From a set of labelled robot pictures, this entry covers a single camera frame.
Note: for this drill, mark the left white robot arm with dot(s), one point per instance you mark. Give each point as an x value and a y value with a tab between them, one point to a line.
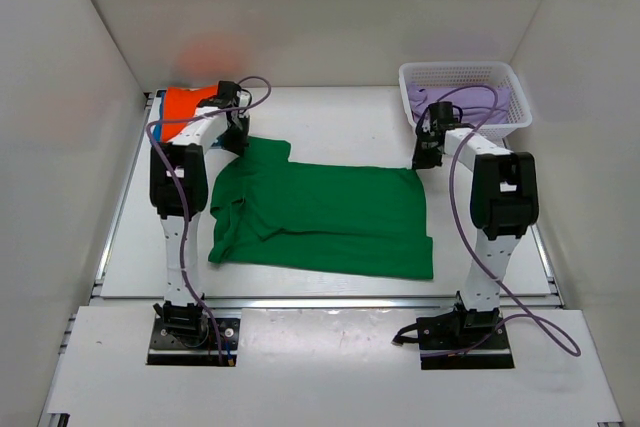
190	122

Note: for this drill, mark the purple t shirt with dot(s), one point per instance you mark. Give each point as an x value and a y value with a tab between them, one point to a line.
475	102

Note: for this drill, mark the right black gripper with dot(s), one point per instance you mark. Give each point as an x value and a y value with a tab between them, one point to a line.
419	161

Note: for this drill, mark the white plastic basket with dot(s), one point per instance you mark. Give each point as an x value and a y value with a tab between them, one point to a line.
469	74

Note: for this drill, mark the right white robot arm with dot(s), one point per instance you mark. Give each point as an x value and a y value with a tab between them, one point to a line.
503	205

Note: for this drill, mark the folded orange t shirt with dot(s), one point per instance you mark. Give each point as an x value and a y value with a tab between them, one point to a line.
181	103

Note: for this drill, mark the folded blue t shirt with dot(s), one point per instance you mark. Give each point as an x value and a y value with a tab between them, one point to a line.
158	104

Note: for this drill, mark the green t shirt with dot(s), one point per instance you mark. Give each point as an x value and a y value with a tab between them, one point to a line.
354	220

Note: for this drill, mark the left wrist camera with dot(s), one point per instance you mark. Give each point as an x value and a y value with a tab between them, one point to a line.
245	98

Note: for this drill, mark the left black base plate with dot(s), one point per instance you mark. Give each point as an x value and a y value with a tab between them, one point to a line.
167	349

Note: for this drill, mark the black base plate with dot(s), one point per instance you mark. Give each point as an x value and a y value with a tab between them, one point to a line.
167	349
460	339

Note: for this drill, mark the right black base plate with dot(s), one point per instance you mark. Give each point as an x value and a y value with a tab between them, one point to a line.
460	339

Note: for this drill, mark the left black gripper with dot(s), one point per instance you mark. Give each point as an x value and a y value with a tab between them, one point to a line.
237	146

